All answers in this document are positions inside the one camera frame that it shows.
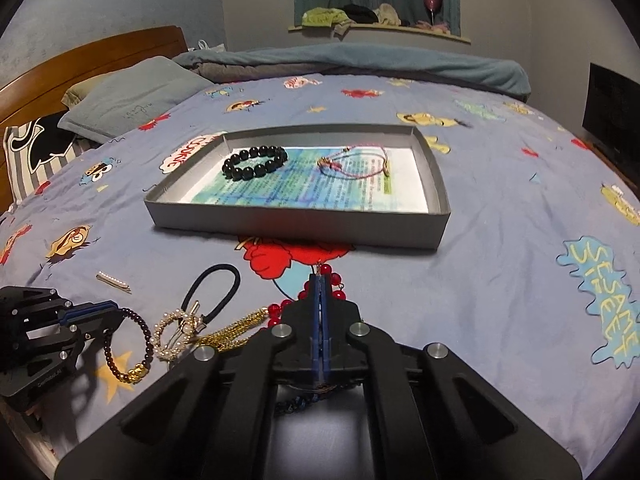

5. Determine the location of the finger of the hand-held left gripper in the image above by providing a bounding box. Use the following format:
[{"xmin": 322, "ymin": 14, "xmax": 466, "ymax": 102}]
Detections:
[
  {"xmin": 29, "ymin": 311, "xmax": 121, "ymax": 362},
  {"xmin": 0, "ymin": 287, "xmax": 121, "ymax": 331}
]

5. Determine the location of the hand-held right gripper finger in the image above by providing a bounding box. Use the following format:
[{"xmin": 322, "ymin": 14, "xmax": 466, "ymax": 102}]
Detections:
[
  {"xmin": 55, "ymin": 274, "xmax": 319, "ymax": 480},
  {"xmin": 319, "ymin": 274, "xmax": 584, "ymax": 480}
]

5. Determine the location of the pearl hair clip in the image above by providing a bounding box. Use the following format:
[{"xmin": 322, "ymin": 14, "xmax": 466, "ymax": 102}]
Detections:
[{"xmin": 96, "ymin": 271, "xmax": 133, "ymax": 295}]

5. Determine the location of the red bead necklace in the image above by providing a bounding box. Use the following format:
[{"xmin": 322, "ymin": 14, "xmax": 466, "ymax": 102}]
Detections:
[{"xmin": 265, "ymin": 260, "xmax": 351, "ymax": 331}]

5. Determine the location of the dark bead bracelet gold charm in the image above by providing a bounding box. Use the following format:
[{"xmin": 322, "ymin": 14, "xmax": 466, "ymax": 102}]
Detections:
[{"xmin": 102, "ymin": 307, "xmax": 153, "ymax": 386}]

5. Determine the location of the pearl bracelet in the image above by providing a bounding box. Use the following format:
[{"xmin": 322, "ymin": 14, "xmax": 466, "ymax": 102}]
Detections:
[{"xmin": 152, "ymin": 310, "xmax": 206, "ymax": 361}]

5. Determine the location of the gold chain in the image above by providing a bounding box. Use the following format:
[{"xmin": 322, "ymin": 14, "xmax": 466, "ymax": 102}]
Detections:
[{"xmin": 197, "ymin": 310, "xmax": 271, "ymax": 353}]

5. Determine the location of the blue bead bracelet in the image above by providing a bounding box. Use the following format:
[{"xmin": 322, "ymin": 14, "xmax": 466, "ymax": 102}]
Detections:
[{"xmin": 275, "ymin": 385, "xmax": 331, "ymax": 416}]

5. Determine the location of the grey cardboard tray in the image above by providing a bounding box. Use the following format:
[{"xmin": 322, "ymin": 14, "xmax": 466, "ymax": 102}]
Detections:
[{"xmin": 144, "ymin": 125, "xmax": 452, "ymax": 252}]

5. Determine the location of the black hair tie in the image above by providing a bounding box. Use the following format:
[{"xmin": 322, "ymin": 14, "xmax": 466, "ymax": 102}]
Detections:
[{"xmin": 180, "ymin": 263, "xmax": 241, "ymax": 326}]

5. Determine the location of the striped black white pillow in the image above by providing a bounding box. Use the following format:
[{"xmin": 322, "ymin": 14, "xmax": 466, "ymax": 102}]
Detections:
[{"xmin": 2, "ymin": 112, "xmax": 101, "ymax": 206}]

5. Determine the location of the grey pillow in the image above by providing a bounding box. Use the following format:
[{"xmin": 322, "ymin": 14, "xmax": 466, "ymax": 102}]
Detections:
[{"xmin": 57, "ymin": 56, "xmax": 216, "ymax": 143}]

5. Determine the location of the olive pillow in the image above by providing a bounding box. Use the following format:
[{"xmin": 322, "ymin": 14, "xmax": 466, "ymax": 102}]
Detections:
[{"xmin": 61, "ymin": 72, "xmax": 121, "ymax": 111}]

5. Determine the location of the wooden headboard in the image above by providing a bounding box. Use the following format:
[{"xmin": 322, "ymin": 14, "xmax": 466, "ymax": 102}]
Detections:
[{"xmin": 0, "ymin": 25, "xmax": 191, "ymax": 131}]

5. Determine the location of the grey blanket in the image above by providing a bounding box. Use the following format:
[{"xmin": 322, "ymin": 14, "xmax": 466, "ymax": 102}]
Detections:
[{"xmin": 197, "ymin": 59, "xmax": 283, "ymax": 84}]

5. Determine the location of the blue blanket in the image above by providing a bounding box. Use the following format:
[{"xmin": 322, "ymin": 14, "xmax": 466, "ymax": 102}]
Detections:
[{"xmin": 172, "ymin": 42, "xmax": 531, "ymax": 98}]

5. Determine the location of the window sill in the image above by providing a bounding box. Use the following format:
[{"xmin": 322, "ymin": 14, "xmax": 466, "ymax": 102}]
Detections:
[{"xmin": 287, "ymin": 22, "xmax": 472, "ymax": 45}]

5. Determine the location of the green cloth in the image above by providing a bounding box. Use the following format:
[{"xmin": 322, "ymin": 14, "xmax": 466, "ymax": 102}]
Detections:
[{"xmin": 301, "ymin": 7, "xmax": 353, "ymax": 29}]

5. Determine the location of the black cloth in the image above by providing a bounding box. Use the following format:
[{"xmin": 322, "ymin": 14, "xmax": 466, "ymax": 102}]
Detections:
[{"xmin": 342, "ymin": 4, "xmax": 381, "ymax": 25}]

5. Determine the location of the beige cloth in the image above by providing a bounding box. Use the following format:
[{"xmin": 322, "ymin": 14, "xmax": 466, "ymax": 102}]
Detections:
[{"xmin": 375, "ymin": 3, "xmax": 403, "ymax": 26}]

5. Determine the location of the wooden television stand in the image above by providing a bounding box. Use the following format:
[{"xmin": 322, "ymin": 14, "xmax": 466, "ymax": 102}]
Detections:
[{"xmin": 572, "ymin": 132, "xmax": 640, "ymax": 188}]

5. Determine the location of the black television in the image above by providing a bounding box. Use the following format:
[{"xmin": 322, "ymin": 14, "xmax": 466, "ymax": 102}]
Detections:
[{"xmin": 582, "ymin": 62, "xmax": 640, "ymax": 176}]

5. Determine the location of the pink cord bracelet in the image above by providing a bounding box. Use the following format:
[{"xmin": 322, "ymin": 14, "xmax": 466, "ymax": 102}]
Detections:
[{"xmin": 316, "ymin": 145, "xmax": 393, "ymax": 178}]

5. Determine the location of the black bead bracelet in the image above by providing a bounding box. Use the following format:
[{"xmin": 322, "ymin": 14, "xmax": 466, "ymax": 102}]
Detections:
[{"xmin": 222, "ymin": 145, "xmax": 289, "ymax": 180}]

